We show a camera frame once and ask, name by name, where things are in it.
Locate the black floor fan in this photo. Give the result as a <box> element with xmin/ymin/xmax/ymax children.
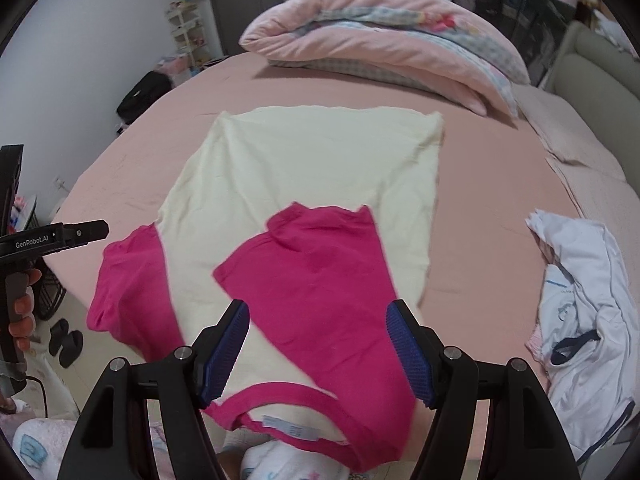
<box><xmin>29</xmin><ymin>255</ymin><xmax>67</xmax><ymax>322</ymax></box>

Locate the white printed pajamas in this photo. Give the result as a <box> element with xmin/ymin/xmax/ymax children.
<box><xmin>10</xmin><ymin>416</ymin><xmax>351</xmax><ymax>480</ymax></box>

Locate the white garment with navy trim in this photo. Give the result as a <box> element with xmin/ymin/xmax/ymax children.
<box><xmin>524</xmin><ymin>208</ymin><xmax>640</xmax><ymax>467</ymax></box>

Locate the folded pink quilt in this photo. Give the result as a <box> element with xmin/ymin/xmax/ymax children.
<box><xmin>239</xmin><ymin>0</ymin><xmax>532</xmax><ymax>121</ymax></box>

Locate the black slipper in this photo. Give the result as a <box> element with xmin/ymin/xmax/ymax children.
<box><xmin>47</xmin><ymin>317</ymin><xmax>72</xmax><ymax>356</ymax></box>
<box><xmin>58</xmin><ymin>329</ymin><xmax>86</xmax><ymax>369</ymax></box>

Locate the cream and pink shirt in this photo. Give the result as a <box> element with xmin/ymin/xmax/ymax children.
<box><xmin>86</xmin><ymin>106</ymin><xmax>446</xmax><ymax>473</ymax></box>

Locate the grey padded headboard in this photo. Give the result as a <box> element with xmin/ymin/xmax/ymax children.
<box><xmin>544</xmin><ymin>20</ymin><xmax>640</xmax><ymax>162</ymax></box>

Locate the black glass cabinet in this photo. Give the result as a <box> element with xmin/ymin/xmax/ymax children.
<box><xmin>451</xmin><ymin>0</ymin><xmax>577</xmax><ymax>63</ymax></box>

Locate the person's left hand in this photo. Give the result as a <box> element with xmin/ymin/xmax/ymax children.
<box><xmin>9</xmin><ymin>269</ymin><xmax>44</xmax><ymax>342</ymax></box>

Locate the black bag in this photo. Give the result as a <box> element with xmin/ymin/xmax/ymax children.
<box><xmin>116</xmin><ymin>71</ymin><xmax>174</xmax><ymax>126</ymax></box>

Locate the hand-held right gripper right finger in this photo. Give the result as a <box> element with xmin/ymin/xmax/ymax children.
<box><xmin>385</xmin><ymin>299</ymin><xmax>582</xmax><ymax>480</ymax></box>

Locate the white shelf rack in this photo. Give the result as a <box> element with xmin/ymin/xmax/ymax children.
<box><xmin>165</xmin><ymin>0</ymin><xmax>212</xmax><ymax>69</ymax></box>

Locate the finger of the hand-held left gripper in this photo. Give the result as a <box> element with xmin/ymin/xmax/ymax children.
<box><xmin>62</xmin><ymin>219</ymin><xmax>110</xmax><ymax>249</ymax></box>

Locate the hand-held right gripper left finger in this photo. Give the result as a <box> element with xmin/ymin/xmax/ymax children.
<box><xmin>65</xmin><ymin>299</ymin><xmax>251</xmax><ymax>480</ymax></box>

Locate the grey door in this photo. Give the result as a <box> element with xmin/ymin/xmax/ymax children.
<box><xmin>202</xmin><ymin>0</ymin><xmax>287</xmax><ymax>57</ymax></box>

